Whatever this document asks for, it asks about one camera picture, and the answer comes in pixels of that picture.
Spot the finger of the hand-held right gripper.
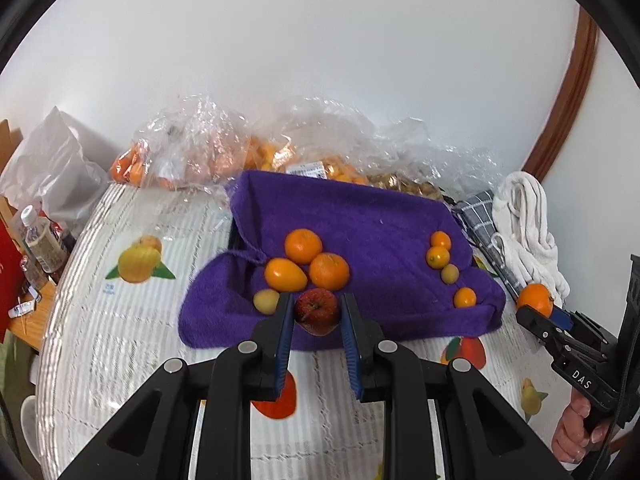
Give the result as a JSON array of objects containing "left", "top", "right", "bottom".
[
  {"left": 516, "top": 305, "right": 568, "bottom": 361},
  {"left": 552, "top": 309, "right": 618, "bottom": 356}
]

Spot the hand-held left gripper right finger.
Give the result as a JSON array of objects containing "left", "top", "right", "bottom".
[{"left": 340, "top": 294, "right": 563, "bottom": 480}]

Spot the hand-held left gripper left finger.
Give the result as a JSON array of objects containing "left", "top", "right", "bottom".
[{"left": 57, "top": 292, "right": 296, "bottom": 480}]

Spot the red apple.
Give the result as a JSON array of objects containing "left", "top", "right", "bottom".
[{"left": 294, "top": 288, "right": 342, "bottom": 336}]

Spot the person's right hand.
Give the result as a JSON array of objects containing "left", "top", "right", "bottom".
[{"left": 552, "top": 392, "right": 613, "bottom": 471}]

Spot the purple towel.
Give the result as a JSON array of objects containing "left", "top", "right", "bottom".
[{"left": 178, "top": 170, "right": 506, "bottom": 352}]

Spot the white towel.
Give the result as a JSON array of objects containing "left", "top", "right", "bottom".
[{"left": 492, "top": 171, "right": 571, "bottom": 306}]

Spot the grey checked cloth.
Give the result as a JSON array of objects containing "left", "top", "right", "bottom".
[{"left": 452, "top": 189, "right": 531, "bottom": 306}]

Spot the clear plastic bag of longans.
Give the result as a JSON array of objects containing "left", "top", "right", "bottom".
[{"left": 367, "top": 117, "right": 503, "bottom": 203}]

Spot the clear plastic bag of oranges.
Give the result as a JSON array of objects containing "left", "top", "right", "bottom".
[{"left": 110, "top": 94, "right": 253, "bottom": 191}]

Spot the dark sauce bottle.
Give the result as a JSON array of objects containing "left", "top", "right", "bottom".
[{"left": 50, "top": 220, "right": 77, "bottom": 253}]

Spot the wooden side table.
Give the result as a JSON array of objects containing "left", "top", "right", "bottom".
[{"left": 0, "top": 260, "right": 58, "bottom": 351}]

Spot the clear plastic bottle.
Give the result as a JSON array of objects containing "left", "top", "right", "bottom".
[{"left": 12, "top": 204, "right": 69, "bottom": 274}]

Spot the small red-capped bottle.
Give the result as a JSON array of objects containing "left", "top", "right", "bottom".
[{"left": 19, "top": 256, "right": 46, "bottom": 291}]

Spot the green cloth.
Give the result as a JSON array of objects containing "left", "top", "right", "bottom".
[{"left": 0, "top": 340, "right": 41, "bottom": 461}]

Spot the white plastic bag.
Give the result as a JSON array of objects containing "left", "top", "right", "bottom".
[{"left": 0, "top": 106, "right": 111, "bottom": 236}]

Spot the red box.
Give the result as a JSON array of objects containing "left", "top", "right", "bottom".
[{"left": 0, "top": 220, "right": 21, "bottom": 341}]

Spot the brown cardboard box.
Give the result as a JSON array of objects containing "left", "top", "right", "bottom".
[{"left": 0, "top": 119, "right": 23, "bottom": 161}]

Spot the brown wooden door frame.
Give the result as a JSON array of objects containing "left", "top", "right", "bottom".
[{"left": 520, "top": 5, "right": 601, "bottom": 186}]

